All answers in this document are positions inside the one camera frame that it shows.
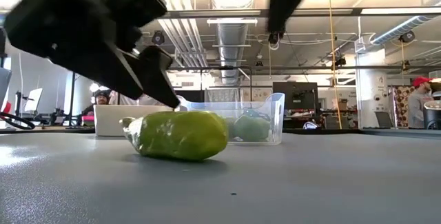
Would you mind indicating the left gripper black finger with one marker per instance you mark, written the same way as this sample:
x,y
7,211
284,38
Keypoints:
x,y
156,72
103,69

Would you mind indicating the light green cucumber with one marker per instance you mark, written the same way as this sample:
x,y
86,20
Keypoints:
x,y
179,134

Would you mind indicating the green lime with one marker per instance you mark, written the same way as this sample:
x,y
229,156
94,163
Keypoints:
x,y
253,129

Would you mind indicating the person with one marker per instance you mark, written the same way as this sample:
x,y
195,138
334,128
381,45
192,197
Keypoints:
x,y
101,98
418,107

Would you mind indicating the white plastic basket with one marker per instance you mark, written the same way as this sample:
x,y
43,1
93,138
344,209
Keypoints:
x,y
113,120

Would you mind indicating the black monitor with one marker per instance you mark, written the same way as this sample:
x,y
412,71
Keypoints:
x,y
296,94

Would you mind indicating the clear plastic basket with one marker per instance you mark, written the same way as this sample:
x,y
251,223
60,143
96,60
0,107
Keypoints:
x,y
268,107

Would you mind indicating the white round column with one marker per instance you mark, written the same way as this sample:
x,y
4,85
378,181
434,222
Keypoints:
x,y
370,89

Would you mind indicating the dotted brown panel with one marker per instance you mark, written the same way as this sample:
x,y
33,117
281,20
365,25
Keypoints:
x,y
401,107

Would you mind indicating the black round bin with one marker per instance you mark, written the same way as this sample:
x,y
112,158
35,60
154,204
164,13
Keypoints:
x,y
432,117

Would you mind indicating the silver ventilation duct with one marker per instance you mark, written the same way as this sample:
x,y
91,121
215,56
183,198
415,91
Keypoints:
x,y
403,27
231,55

